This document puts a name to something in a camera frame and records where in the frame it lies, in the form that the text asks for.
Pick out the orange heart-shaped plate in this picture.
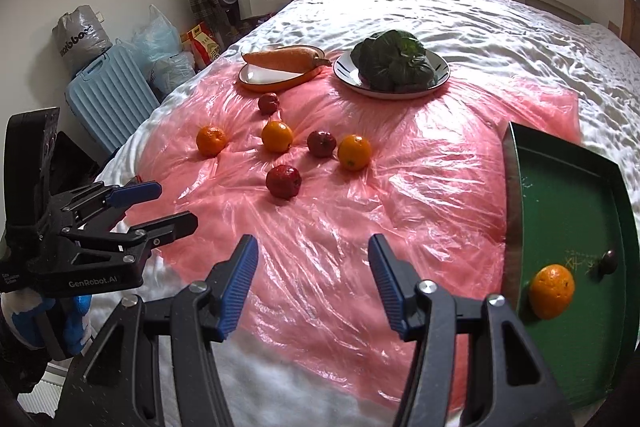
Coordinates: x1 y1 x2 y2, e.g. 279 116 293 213
236 48 326 94

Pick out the pink plastic sheet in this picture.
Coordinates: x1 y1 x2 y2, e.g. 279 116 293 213
125 57 582 414

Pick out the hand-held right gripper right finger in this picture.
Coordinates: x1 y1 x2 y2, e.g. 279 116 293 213
367 233 576 427

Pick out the orange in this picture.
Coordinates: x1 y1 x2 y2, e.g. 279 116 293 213
196 126 228 157
337 134 373 172
529 264 576 321
261 120 294 154

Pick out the person's left hand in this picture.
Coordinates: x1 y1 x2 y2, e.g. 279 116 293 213
0 293 94 360

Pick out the green tray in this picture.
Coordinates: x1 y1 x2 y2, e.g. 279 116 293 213
502 122 640 411

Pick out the wooden headboard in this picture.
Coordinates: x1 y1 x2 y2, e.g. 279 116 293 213
607 0 640 54

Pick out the grey printed bag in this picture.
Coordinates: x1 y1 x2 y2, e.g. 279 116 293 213
52 6 114 76

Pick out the white plastic bag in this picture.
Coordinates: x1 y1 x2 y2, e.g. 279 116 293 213
150 52 197 100

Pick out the dark green leafy vegetable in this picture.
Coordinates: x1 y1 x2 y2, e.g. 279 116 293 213
350 30 435 93

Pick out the round striped plate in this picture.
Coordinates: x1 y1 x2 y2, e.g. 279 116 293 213
333 51 450 100

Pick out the yellow red package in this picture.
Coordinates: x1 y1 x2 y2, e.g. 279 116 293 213
180 22 224 70

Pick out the carrot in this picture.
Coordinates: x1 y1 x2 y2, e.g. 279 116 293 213
241 47 333 73

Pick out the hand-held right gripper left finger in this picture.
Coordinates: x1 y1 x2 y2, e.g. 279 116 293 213
57 234 259 427

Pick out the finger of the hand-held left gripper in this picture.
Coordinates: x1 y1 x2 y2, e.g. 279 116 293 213
47 180 163 233
60 211 199 259

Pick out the light blue suitcase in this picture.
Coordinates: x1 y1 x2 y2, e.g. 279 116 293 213
65 44 161 158

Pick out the pale blue plastic bag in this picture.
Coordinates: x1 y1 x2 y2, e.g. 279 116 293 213
131 4 182 64

